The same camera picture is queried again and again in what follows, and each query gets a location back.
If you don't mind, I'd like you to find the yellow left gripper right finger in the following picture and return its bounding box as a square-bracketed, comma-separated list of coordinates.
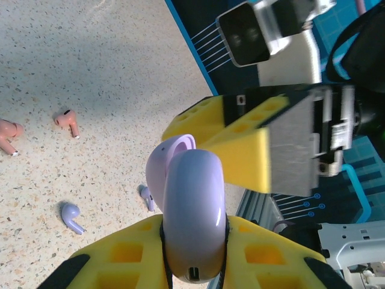
[221, 215, 353, 289]

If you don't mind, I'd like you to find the coral earbud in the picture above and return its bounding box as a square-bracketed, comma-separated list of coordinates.
[0, 119, 24, 157]
[54, 110, 81, 139]

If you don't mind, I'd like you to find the purple round charging case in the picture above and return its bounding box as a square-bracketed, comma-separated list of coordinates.
[146, 134, 229, 284]

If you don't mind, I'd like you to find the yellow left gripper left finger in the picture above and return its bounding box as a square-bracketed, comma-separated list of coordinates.
[37, 215, 170, 289]

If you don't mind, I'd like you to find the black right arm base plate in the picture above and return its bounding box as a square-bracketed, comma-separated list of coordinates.
[275, 221, 324, 258]

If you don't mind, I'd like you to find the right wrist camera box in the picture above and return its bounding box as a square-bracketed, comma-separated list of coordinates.
[216, 0, 336, 90]

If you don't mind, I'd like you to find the blue table edge strip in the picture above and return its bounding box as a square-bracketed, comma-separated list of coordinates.
[164, 0, 225, 97]

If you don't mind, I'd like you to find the purple earbud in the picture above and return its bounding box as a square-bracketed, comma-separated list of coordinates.
[61, 202, 87, 235]
[138, 185, 156, 211]

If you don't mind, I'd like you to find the thin black gripper wire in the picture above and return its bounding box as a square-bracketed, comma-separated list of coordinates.
[326, 30, 356, 82]

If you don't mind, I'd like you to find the aluminium mounting rail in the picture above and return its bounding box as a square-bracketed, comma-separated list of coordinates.
[236, 191, 288, 238]

